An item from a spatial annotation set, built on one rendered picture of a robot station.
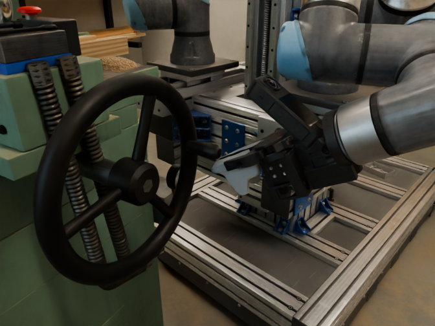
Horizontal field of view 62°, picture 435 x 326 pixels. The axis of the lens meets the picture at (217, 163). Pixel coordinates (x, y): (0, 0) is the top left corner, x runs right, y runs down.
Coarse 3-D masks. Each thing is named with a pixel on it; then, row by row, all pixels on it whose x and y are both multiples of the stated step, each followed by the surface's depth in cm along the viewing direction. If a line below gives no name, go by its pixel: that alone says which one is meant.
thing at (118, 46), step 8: (96, 40) 80; (104, 40) 81; (112, 40) 82; (120, 40) 85; (88, 48) 77; (96, 48) 79; (104, 48) 81; (112, 48) 83; (120, 48) 85; (88, 56) 78; (96, 56) 80; (104, 56) 82
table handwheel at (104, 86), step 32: (96, 96) 40; (128, 96) 44; (160, 96) 49; (64, 128) 37; (192, 128) 57; (64, 160) 37; (128, 160) 48; (192, 160) 59; (128, 192) 46; (64, 224) 42; (160, 224) 58; (64, 256) 40; (128, 256) 53
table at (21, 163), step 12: (108, 72) 69; (120, 72) 69; (132, 72) 69; (144, 72) 72; (156, 72) 75; (132, 96) 70; (108, 108) 66; (120, 108) 68; (108, 120) 54; (108, 132) 54; (120, 132) 56; (0, 144) 46; (0, 156) 43; (12, 156) 43; (24, 156) 44; (36, 156) 45; (0, 168) 44; (12, 168) 43; (24, 168) 44; (36, 168) 45
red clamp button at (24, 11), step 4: (20, 8) 48; (24, 8) 48; (28, 8) 48; (32, 8) 48; (36, 8) 48; (40, 8) 49; (20, 12) 48; (24, 12) 48; (28, 12) 48; (32, 12) 48; (36, 12) 48
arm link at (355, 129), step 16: (368, 96) 40; (352, 112) 40; (368, 112) 39; (336, 128) 41; (352, 128) 39; (368, 128) 38; (352, 144) 40; (368, 144) 39; (352, 160) 41; (368, 160) 41
